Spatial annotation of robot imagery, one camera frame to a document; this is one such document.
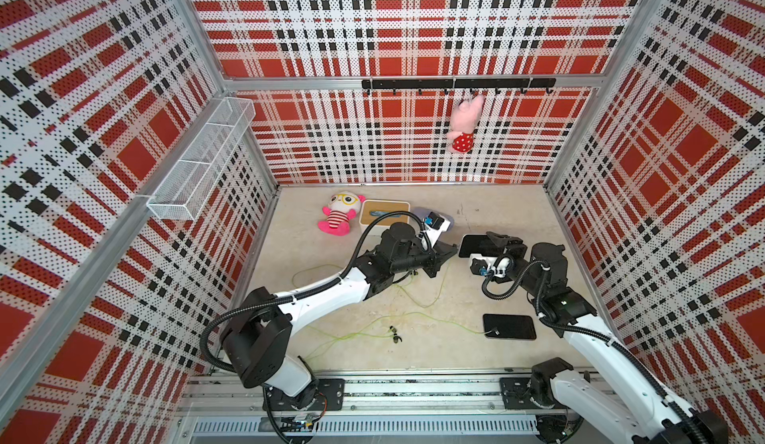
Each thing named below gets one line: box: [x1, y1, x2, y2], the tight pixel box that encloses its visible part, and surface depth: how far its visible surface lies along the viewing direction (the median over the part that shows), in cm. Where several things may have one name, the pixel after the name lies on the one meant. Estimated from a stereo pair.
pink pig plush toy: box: [447, 94, 485, 154], surface depth 95 cm
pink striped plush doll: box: [317, 191, 367, 236], surface depth 107 cm
